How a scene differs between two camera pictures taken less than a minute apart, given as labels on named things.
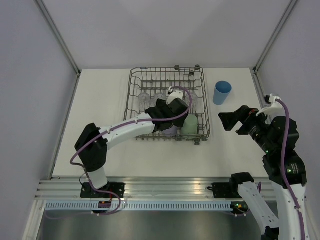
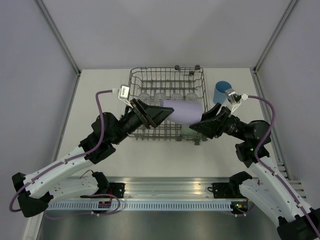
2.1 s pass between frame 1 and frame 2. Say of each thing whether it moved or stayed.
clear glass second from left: stayed
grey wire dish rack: stayed
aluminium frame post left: stayed
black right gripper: moved
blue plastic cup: stayed
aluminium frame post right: stayed
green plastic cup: stayed
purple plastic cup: moved
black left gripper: moved
